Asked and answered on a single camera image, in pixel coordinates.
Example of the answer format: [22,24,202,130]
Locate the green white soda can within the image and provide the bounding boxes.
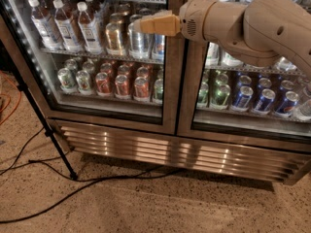
[57,68,77,93]

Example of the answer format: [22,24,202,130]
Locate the black tripod leg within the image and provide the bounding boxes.
[12,65,78,181]

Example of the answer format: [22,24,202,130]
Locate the blue silver tall can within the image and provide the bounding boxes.
[152,34,165,60]

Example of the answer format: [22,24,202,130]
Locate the stainless steel fridge base grille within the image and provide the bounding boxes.
[55,120,311,185]

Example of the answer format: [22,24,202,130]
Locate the tea bottle white cap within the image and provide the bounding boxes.
[28,0,63,50]
[77,2,103,54]
[53,0,84,52]

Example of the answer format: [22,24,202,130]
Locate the tea bottle white cap right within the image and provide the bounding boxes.
[77,2,103,54]

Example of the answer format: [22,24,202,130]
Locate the glass fridge door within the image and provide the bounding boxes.
[181,0,311,152]
[1,0,185,134]

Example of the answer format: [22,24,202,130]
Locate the blue soda can middle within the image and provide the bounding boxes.
[252,88,275,115]

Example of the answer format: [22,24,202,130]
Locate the black floor cable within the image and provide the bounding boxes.
[0,126,186,225]

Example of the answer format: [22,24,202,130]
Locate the gold tall can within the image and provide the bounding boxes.
[105,22,126,55]

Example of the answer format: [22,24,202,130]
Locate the tea bottle white cap middle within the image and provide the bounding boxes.
[53,0,84,52]

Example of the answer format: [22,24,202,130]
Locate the green can right door left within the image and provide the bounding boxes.
[197,82,209,107]

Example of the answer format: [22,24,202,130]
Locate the white tall can left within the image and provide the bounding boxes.
[205,43,219,66]

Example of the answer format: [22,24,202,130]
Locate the red soda can right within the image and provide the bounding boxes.
[134,77,150,101]

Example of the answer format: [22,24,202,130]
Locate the tea bottle white cap left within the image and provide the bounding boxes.
[28,0,63,50]

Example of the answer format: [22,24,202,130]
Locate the pale green soda can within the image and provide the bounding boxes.
[76,70,94,95]

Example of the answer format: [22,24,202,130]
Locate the blue soda can left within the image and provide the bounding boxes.
[231,86,254,112]

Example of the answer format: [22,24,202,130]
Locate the green soda can left door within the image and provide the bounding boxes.
[153,79,163,104]

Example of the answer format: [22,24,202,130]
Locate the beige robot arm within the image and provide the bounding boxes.
[134,0,311,78]

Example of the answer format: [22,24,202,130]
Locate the white tall can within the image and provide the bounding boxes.
[222,51,243,67]
[205,43,219,66]

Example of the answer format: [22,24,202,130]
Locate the blue soda can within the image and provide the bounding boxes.
[231,86,254,112]
[252,88,275,115]
[274,91,299,117]

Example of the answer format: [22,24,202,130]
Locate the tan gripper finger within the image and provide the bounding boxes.
[133,11,181,37]

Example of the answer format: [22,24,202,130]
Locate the orange extension cable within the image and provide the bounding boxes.
[0,69,23,126]

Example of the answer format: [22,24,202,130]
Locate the blue soda can right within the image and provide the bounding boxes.
[274,91,299,117]

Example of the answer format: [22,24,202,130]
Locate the white tall can middle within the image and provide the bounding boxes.
[222,51,243,67]

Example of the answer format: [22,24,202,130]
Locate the red soda can middle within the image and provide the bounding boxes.
[115,75,130,99]

